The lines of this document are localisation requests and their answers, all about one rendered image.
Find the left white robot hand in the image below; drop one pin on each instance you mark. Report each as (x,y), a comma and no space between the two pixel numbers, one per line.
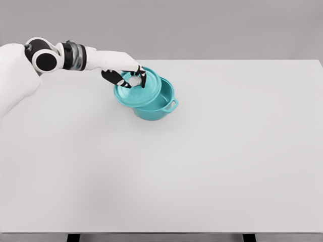
(118,61)

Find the teal pot lid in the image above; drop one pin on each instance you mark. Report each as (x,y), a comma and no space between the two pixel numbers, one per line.
(141,93)

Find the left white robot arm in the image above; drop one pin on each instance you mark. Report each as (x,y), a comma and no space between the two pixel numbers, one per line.
(15,73)

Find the teal pot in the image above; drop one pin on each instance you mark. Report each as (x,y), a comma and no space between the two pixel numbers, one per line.
(161,100)

